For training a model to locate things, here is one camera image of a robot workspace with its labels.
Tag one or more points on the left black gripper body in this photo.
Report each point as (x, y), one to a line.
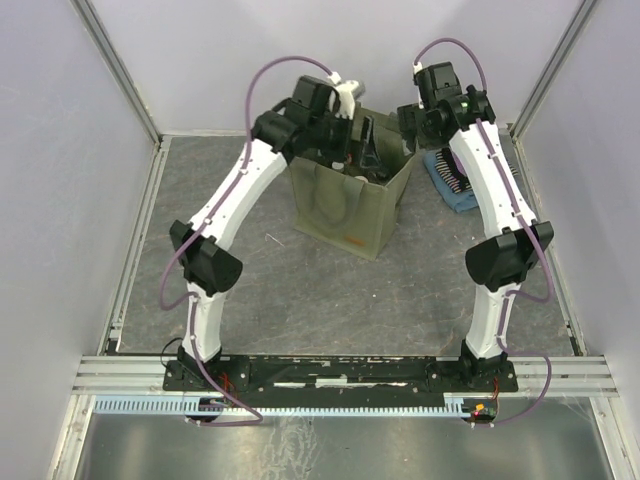
(338, 146)

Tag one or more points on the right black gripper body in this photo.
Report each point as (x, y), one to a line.
(412, 117)

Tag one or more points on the green canvas bag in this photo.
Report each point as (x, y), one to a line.
(348, 213)

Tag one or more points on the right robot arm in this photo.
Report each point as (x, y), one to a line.
(462, 121)

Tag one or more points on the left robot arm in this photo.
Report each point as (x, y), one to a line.
(319, 116)

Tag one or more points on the black white striped cloth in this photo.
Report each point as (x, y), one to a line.
(450, 172)

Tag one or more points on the blue folded cloth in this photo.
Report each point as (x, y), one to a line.
(458, 202)

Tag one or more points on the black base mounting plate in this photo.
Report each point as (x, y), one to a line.
(249, 377)

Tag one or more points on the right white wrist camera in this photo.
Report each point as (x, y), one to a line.
(417, 80)

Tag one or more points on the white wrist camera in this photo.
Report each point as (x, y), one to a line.
(417, 80)
(346, 93)

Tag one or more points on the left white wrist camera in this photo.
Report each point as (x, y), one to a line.
(346, 93)

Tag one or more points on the aluminium front rail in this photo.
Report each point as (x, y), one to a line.
(571, 376)

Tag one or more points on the blue slotted cable duct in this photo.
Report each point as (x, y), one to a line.
(293, 403)

